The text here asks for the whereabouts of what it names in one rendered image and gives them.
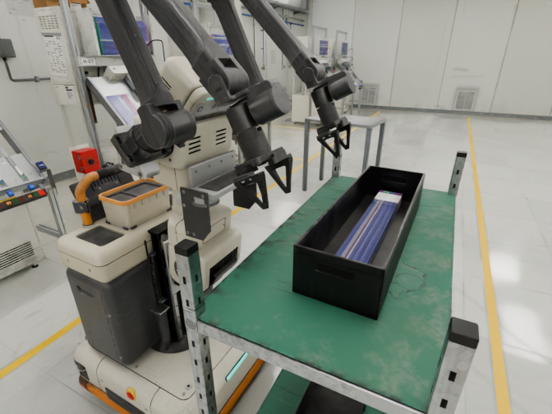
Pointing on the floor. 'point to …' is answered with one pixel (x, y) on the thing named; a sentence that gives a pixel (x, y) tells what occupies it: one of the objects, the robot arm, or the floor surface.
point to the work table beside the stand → (351, 126)
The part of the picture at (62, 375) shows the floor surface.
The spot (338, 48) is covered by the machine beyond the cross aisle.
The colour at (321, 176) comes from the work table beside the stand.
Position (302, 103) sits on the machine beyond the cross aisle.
